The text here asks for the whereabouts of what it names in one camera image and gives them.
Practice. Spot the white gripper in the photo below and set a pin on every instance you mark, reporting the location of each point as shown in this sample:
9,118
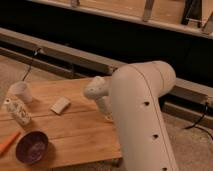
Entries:
109,117

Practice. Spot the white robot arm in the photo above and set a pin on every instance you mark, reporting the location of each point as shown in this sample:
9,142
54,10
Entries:
131,98

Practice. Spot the purple bowl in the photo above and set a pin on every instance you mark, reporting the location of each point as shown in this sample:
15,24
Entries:
32,147

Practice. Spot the white patterned bottle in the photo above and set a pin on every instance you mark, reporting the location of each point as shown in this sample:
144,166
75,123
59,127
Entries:
17,112

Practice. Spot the orange carrot toy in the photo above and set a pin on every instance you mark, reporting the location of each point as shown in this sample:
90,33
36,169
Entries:
8,141

